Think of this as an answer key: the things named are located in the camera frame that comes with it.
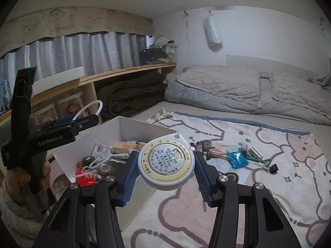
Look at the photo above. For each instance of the white plastic case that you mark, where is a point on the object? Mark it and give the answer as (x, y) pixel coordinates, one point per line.
(243, 176)

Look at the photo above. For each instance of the cartoon print blanket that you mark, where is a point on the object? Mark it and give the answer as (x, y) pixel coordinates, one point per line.
(301, 186)

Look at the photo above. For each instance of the white hanging pouch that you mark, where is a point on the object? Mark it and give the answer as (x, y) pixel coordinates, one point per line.
(212, 33)

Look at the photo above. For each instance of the dark brown folded blanket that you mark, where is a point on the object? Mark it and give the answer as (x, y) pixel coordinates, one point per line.
(128, 95)

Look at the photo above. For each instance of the white cap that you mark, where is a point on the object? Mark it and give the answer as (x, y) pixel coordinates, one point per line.
(161, 41)

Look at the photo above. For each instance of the green plastic clip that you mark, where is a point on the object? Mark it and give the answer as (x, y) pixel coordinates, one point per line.
(253, 154)

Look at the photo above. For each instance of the white paper sachet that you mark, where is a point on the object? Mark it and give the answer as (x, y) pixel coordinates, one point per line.
(220, 164)

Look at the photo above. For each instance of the mint green round case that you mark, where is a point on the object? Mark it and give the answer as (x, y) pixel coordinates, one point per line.
(232, 148)

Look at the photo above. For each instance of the black small box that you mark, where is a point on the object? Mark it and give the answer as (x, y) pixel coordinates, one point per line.
(273, 169)

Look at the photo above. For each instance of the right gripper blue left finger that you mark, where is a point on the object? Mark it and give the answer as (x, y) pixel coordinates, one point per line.
(67, 225)

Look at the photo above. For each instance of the white round tape measure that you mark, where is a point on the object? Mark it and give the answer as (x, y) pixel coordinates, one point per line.
(166, 163)

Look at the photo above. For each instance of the black round tin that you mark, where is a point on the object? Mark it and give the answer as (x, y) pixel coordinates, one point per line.
(232, 176)

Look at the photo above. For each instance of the person left hand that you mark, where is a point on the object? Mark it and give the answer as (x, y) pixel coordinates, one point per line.
(17, 177)

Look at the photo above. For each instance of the grey duvet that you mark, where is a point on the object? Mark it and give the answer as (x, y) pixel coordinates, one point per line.
(179, 93)

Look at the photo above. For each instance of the right beige quilted pillow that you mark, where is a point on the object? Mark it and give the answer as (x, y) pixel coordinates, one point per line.
(297, 91)

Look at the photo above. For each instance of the blue foil packet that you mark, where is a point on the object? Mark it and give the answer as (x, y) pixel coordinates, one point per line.
(237, 160)

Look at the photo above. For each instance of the left beige quilted pillow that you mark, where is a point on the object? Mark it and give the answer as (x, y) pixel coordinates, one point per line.
(239, 84)

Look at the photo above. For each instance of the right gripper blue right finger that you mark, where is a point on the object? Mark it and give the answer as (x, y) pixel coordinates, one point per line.
(265, 223)

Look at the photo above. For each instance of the oval wooden box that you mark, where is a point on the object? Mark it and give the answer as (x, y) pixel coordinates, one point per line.
(127, 147)

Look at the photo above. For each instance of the wooden shelf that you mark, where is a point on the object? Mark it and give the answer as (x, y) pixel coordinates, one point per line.
(62, 98)

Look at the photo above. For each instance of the beige quilted pillow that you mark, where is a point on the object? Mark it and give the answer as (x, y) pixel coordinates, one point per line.
(297, 91)
(239, 84)

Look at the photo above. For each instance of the grey curtain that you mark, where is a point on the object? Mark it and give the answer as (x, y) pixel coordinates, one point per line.
(95, 52)

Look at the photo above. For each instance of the crocheted blue brown yarn piece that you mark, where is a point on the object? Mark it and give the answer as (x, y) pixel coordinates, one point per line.
(202, 146)

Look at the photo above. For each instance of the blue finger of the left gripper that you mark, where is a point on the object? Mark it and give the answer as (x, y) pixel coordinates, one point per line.
(75, 122)
(64, 120)

